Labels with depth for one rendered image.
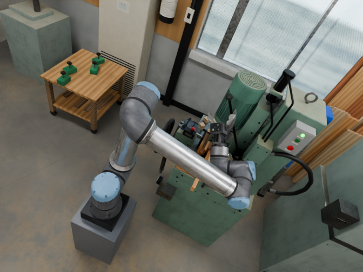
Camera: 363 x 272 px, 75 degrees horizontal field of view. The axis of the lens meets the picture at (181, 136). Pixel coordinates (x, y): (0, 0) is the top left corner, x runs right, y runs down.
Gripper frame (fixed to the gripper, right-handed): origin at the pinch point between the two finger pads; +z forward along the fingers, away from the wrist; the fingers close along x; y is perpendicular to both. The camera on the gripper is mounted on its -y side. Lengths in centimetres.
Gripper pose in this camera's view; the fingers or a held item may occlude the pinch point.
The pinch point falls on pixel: (222, 110)
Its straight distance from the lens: 128.3
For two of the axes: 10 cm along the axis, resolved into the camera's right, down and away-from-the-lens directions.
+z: 0.7, -9.8, 2.1
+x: -8.5, 0.5, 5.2
